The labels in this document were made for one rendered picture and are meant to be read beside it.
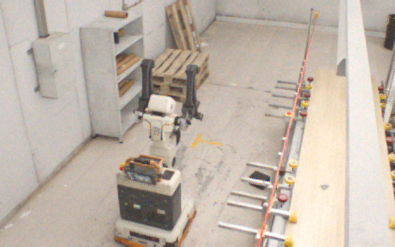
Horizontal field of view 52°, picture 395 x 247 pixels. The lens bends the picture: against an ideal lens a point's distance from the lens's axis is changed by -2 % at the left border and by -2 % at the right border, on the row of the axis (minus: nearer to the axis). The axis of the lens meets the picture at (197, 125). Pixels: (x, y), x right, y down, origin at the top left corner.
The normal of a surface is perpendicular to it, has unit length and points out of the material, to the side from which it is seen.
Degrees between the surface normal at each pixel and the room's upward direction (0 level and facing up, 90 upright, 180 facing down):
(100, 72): 90
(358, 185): 0
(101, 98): 90
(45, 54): 90
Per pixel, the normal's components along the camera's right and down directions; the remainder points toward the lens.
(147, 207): -0.32, 0.47
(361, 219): 0.01, -0.87
